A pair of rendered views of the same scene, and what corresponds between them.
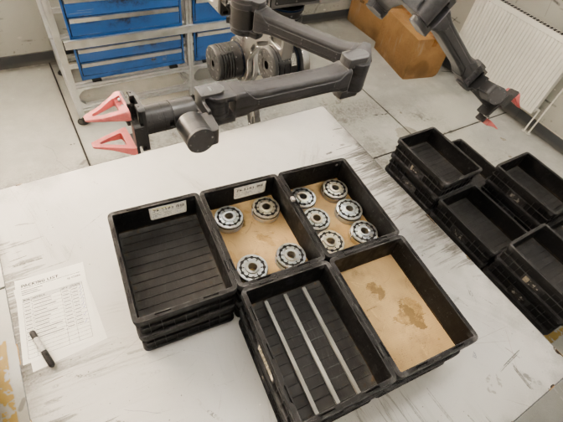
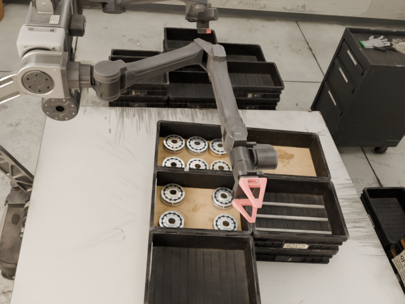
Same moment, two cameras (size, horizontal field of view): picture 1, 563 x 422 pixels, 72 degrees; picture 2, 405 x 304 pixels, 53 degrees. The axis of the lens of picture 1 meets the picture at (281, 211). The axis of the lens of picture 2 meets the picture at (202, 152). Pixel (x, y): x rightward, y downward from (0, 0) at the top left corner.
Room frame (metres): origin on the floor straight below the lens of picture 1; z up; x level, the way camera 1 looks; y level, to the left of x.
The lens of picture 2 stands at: (0.42, 0.97, 2.26)
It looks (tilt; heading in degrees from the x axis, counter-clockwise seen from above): 47 degrees down; 294
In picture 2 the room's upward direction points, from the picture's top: 11 degrees clockwise
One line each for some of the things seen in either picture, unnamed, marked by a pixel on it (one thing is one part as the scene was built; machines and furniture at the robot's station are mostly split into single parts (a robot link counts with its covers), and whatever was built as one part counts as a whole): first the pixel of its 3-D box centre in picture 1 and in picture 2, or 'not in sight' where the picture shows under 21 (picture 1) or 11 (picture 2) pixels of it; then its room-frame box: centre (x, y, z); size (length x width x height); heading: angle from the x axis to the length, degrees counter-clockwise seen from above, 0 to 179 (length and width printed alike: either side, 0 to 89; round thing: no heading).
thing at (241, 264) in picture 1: (252, 267); (225, 224); (0.66, 0.05, 0.86); 0.10 x 0.10 x 0.01
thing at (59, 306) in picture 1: (56, 311); not in sight; (0.45, 0.64, 0.70); 0.33 x 0.23 x 0.01; 39
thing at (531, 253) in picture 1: (531, 287); (246, 98); (1.17, -1.32, 0.37); 0.40 x 0.30 x 0.45; 39
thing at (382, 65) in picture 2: not in sight; (369, 97); (0.41, -1.88, 0.45); 0.60 x 0.45 x 0.90; 39
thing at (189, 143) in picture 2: (349, 208); (197, 144); (1.00, -0.25, 0.86); 0.10 x 0.10 x 0.01
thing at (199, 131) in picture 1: (204, 121); (251, 151); (0.62, 0.19, 1.45); 0.12 x 0.11 x 0.09; 130
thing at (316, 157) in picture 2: (393, 306); (280, 160); (0.62, -0.41, 0.87); 0.40 x 0.30 x 0.11; 34
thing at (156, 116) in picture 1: (152, 118); (244, 177); (0.59, 0.29, 1.45); 0.07 x 0.07 x 0.10; 40
